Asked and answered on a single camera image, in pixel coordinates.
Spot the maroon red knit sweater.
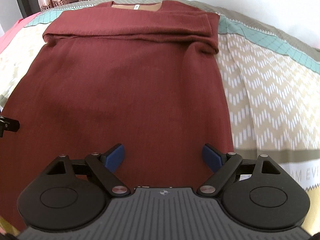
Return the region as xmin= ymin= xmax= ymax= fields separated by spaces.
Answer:
xmin=1 ymin=1 xmax=233 ymax=229

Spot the pink bed sheet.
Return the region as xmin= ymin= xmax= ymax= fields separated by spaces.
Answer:
xmin=0 ymin=12 xmax=40 ymax=53

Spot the patterned bed cover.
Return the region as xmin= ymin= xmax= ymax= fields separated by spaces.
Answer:
xmin=1 ymin=0 xmax=319 ymax=234

